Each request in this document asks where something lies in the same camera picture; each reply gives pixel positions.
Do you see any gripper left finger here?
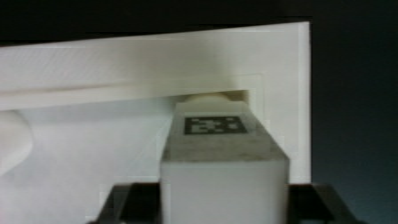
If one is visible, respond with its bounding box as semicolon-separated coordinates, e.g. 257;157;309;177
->
87;183;161;224

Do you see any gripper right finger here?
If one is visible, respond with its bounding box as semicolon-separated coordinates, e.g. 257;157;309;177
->
286;183;355;224

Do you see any white table leg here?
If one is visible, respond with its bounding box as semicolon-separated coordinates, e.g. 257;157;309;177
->
160;93;289;224

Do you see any white square tabletop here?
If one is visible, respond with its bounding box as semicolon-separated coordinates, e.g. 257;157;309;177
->
0;22;311;224

